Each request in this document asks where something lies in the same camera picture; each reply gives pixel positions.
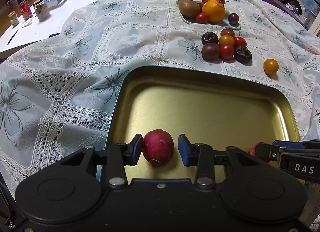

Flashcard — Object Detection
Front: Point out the red radish front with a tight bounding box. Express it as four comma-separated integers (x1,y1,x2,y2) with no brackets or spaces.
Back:
248,143,261,158

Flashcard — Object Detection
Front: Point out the gold metal tray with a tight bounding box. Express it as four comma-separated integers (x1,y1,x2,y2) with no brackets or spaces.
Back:
106,66,300,151

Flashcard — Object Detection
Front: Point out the lone orange cherry tomato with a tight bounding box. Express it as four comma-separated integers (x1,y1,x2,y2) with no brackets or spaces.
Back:
263,58,279,76

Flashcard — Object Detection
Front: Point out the orange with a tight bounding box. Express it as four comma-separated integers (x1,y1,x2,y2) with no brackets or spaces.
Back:
202,0,226,23

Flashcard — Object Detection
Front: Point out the dark plum behind kiwi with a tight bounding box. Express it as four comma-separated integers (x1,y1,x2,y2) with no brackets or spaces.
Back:
197,3,203,11

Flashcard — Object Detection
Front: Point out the red cherry tomato on plate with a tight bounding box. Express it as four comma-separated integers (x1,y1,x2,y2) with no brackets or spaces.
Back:
195,13,209,24

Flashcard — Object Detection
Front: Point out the white lace floral tablecloth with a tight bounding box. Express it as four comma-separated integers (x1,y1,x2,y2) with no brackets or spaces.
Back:
0,0,320,232

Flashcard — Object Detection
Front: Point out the dark plum on plate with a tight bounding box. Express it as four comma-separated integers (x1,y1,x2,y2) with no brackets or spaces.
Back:
228,13,239,25

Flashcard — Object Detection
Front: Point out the brown kiwi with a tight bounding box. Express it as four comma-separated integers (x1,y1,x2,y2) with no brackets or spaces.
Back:
178,0,201,18

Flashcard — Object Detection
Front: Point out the dark red tomato back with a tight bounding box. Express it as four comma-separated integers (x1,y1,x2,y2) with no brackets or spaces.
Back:
220,28,235,38

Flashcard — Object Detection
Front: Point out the patterned paper cup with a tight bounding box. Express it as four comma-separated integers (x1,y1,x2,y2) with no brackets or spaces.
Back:
33,0,50,22

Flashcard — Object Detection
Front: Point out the red cherry tomato right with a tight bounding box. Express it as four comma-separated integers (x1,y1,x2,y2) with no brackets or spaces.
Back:
234,36,247,48

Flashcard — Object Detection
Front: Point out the red can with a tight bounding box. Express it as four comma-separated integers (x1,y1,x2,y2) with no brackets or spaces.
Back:
20,0,33,21

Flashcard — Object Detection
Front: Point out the light green plate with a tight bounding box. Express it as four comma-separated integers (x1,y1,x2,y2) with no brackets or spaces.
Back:
176,0,241,30

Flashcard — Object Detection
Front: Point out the red cherry tomato centre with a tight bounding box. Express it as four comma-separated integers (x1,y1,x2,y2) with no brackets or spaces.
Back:
220,44,234,60

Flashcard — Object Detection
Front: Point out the red radish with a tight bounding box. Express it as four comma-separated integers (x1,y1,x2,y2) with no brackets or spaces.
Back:
248,143,261,158
143,129,175,166

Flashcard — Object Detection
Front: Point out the orange cherry tomato in pile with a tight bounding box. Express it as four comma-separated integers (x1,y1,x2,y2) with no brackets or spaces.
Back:
219,35,234,46

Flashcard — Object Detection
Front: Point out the dark water chestnut right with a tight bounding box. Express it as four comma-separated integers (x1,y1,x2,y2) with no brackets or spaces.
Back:
234,46,252,63

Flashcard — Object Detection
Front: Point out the small green cup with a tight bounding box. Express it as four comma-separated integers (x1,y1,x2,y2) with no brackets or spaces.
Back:
8,11,19,27

